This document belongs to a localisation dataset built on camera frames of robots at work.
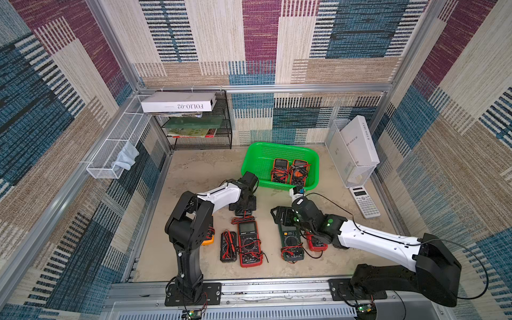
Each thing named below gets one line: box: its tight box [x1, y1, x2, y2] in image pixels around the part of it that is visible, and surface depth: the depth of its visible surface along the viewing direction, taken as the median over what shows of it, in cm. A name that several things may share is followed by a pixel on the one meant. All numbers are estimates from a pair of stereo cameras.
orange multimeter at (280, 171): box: [270, 158, 290, 184], surface depth 107 cm
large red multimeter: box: [237, 220, 264, 268], surface depth 83 cm
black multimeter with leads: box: [220, 230, 237, 263], surface depth 83 cm
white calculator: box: [349, 186, 381, 219], surface depth 98 cm
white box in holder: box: [340, 115, 380, 167], surface depth 96 cm
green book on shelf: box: [162, 116, 225, 138], surface depth 101 cm
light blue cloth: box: [110, 140, 140, 172], surface depth 69 cm
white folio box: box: [140, 92, 217, 113], surface depth 81 cm
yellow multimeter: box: [201, 226, 216, 245], surface depth 87 cm
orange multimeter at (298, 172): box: [289, 159, 311, 188], surface depth 104 cm
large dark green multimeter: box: [234, 208, 253, 218], surface depth 93 cm
